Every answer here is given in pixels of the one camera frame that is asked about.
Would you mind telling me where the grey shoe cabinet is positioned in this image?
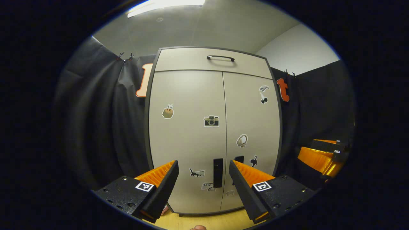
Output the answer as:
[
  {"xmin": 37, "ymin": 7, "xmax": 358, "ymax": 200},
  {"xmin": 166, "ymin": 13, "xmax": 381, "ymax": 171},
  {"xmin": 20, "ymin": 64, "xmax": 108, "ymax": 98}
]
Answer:
[{"xmin": 144, "ymin": 46, "xmax": 283, "ymax": 218}]

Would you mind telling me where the black drawer handle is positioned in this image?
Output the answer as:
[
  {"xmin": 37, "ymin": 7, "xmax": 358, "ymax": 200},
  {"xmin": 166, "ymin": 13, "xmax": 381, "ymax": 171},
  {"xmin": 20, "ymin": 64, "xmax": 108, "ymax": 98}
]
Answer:
[{"xmin": 206, "ymin": 55, "xmax": 235, "ymax": 62}]

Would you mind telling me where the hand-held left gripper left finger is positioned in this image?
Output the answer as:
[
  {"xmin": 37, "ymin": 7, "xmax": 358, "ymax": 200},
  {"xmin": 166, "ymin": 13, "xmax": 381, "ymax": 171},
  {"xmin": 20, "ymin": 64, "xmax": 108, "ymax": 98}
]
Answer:
[{"xmin": 94, "ymin": 159, "xmax": 180, "ymax": 224}]

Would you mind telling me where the grey shoe cabinet door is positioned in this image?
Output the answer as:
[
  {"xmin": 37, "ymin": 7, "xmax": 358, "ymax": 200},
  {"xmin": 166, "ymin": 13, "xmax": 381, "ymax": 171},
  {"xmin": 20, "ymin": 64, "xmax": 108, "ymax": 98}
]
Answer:
[
  {"xmin": 220, "ymin": 72, "xmax": 282, "ymax": 212},
  {"xmin": 149, "ymin": 70, "xmax": 227, "ymax": 214}
]

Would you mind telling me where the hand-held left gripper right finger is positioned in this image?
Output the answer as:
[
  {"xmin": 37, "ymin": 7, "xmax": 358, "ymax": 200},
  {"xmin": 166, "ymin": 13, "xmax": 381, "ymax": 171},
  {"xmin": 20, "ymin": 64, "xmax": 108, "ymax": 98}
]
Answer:
[{"xmin": 228, "ymin": 159, "xmax": 317, "ymax": 225}]

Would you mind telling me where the grey cabinet drawer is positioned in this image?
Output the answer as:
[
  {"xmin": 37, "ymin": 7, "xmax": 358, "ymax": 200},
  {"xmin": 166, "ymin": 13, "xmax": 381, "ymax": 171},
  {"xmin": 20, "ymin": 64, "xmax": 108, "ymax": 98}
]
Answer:
[{"xmin": 154, "ymin": 48, "xmax": 273, "ymax": 80}]

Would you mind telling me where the ceiling light panel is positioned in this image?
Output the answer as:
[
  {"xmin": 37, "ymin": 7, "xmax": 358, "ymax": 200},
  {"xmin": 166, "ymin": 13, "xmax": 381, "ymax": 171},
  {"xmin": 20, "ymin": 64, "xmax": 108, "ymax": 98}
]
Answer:
[{"xmin": 127, "ymin": 0, "xmax": 205, "ymax": 18}]

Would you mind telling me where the black backdrop cloth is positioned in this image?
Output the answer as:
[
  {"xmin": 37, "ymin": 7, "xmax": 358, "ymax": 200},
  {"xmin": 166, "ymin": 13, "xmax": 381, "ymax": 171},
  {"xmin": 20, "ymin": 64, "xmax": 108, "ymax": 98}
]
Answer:
[
  {"xmin": 56, "ymin": 36, "xmax": 155, "ymax": 192},
  {"xmin": 270, "ymin": 59, "xmax": 357, "ymax": 192}
]

